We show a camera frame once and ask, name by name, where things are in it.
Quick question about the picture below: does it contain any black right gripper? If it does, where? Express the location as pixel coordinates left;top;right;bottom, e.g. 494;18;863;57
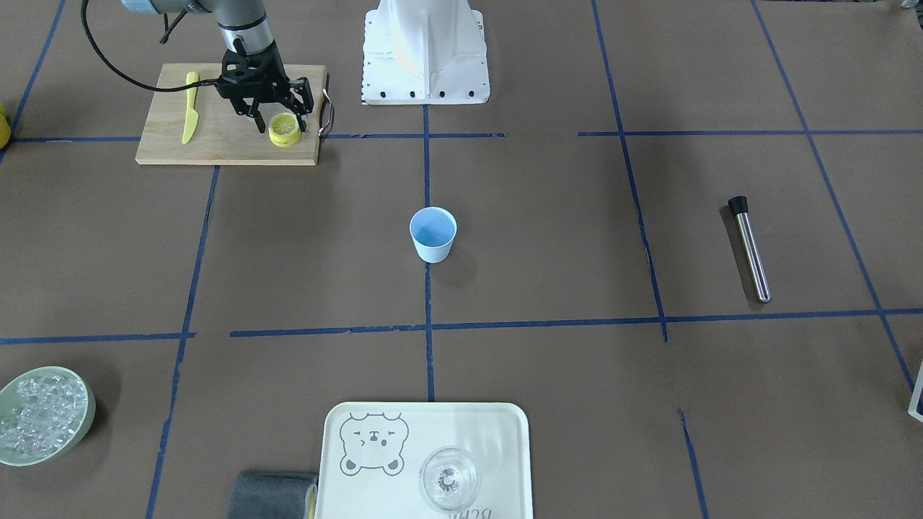
218;42;314;134

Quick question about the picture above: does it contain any lemon slice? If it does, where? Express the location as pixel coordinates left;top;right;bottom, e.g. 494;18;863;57
270;134;301;148
268;112;302;137

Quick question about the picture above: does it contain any steel muddler black tip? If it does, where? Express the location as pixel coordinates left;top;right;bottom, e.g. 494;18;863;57
728;196;772;303

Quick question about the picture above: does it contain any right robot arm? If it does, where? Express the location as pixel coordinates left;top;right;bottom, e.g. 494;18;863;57
122;1;314;133

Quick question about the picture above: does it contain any light blue cup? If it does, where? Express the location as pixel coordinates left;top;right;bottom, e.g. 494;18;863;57
409;206;458;264

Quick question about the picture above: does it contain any yellow lemon at edge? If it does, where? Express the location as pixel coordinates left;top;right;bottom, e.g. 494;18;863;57
0;103;12;151

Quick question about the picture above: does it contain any bamboo cutting board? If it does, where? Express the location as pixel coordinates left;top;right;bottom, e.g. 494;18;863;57
136;65;332;167

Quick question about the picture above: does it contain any yellow plastic knife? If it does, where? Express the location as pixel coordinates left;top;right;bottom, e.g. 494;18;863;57
181;70;199;145

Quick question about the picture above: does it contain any cream bear tray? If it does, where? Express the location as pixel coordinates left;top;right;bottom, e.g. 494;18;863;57
314;402;534;518

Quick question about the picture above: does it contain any green bowl of ice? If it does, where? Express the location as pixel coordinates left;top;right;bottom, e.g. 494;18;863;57
1;367;96;467

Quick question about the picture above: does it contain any grey folded cloth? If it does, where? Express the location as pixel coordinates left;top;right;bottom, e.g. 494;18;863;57
226;472;319;518

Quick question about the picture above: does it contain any clear wine glass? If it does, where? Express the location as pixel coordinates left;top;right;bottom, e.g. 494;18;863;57
418;446;480;513

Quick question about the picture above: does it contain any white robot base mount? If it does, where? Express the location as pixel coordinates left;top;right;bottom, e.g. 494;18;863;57
361;1;491;105

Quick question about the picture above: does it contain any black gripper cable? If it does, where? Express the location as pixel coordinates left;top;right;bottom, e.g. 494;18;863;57
80;0;221;93

